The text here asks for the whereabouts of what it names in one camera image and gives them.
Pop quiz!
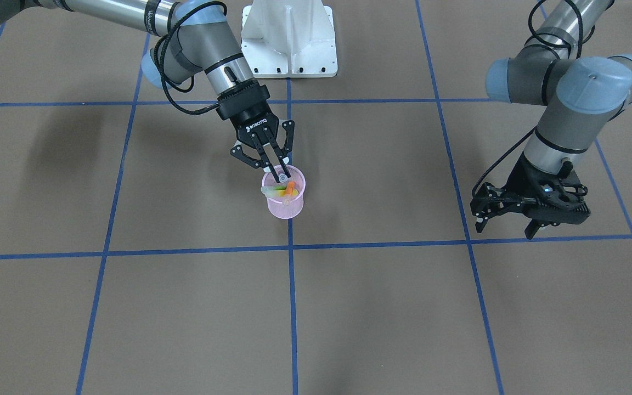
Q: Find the black camera cable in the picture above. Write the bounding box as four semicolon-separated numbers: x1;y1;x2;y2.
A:
471;0;596;201
160;0;229;116

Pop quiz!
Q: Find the white camera stand pedestal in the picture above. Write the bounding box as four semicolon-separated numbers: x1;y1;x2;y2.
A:
241;1;338;78

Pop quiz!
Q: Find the orange highlighter pen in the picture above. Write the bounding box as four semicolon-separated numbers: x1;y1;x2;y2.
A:
283;180;299;205

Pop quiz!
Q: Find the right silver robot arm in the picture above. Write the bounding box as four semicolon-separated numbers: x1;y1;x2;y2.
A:
0;1;295;182

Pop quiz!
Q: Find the yellow highlighter pen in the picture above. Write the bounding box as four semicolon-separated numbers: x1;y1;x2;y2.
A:
261;185;287;199

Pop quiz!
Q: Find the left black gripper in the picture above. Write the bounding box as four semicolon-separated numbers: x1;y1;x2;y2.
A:
506;154;590;240

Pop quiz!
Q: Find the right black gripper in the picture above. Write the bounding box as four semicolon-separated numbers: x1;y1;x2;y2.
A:
217;82;296;178

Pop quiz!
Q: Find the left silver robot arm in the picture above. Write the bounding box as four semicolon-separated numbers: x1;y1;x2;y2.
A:
470;1;632;239

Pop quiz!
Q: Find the purple marker pen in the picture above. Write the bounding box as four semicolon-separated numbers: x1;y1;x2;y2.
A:
276;166;289;183

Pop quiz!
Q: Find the pink mesh pen holder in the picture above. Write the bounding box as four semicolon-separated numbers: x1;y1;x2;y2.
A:
261;165;306;219

